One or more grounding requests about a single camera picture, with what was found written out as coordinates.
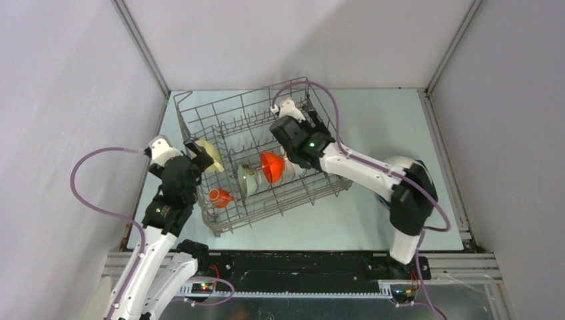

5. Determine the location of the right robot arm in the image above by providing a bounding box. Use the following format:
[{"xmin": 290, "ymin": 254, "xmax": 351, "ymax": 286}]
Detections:
[{"xmin": 269, "ymin": 115, "xmax": 438, "ymax": 279}]

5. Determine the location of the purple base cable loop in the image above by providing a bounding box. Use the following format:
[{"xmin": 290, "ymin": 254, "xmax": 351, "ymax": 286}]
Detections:
[{"xmin": 183, "ymin": 276, "xmax": 236, "ymax": 308}]

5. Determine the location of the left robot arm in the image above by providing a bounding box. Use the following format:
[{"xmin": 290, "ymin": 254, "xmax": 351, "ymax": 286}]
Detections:
[{"xmin": 103, "ymin": 135, "xmax": 214, "ymax": 319}]

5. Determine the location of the blue dotted plate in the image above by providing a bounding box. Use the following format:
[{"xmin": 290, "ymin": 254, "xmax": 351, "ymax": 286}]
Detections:
[{"xmin": 376, "ymin": 194, "xmax": 390, "ymax": 210}]

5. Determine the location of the white plate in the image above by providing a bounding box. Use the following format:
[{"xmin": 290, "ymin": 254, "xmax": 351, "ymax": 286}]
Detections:
[{"xmin": 384, "ymin": 156, "xmax": 416, "ymax": 169}]

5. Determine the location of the white ribbed bowl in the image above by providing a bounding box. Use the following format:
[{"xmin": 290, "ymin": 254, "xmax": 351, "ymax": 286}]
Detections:
[{"xmin": 280, "ymin": 147, "xmax": 306, "ymax": 179}]

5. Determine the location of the orange bowl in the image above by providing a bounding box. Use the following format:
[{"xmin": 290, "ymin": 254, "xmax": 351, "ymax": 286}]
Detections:
[{"xmin": 260, "ymin": 152, "xmax": 286, "ymax": 184}]

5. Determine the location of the grey wire dish rack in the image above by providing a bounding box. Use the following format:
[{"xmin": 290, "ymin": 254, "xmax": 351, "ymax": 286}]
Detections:
[{"xmin": 172, "ymin": 77, "xmax": 352, "ymax": 237}]

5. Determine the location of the yellow mug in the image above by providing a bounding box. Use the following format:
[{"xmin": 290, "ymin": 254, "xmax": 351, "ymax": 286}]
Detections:
[{"xmin": 195, "ymin": 139, "xmax": 225, "ymax": 173}]

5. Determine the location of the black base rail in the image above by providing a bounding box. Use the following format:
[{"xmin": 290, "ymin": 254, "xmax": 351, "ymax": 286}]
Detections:
[{"xmin": 197, "ymin": 250, "xmax": 431, "ymax": 294}]

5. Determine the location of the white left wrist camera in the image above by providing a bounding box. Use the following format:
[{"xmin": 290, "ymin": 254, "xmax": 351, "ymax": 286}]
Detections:
[{"xmin": 143, "ymin": 135, "xmax": 183, "ymax": 167}]

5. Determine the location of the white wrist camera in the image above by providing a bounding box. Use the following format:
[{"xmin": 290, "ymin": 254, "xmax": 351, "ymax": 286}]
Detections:
[
  {"xmin": 270, "ymin": 97, "xmax": 306, "ymax": 123},
  {"xmin": 143, "ymin": 135, "xmax": 183, "ymax": 167}
]

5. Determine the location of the pale green cup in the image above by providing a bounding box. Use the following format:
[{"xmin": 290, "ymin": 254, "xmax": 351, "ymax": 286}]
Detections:
[{"xmin": 237, "ymin": 163, "xmax": 263, "ymax": 198}]

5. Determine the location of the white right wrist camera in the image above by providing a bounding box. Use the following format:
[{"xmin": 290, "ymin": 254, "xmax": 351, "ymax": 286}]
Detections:
[{"xmin": 270, "ymin": 97, "xmax": 306, "ymax": 123}]

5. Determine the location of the small orange cup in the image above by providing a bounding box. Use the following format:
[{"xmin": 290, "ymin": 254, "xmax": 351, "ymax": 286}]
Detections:
[{"xmin": 209, "ymin": 188, "xmax": 235, "ymax": 209}]

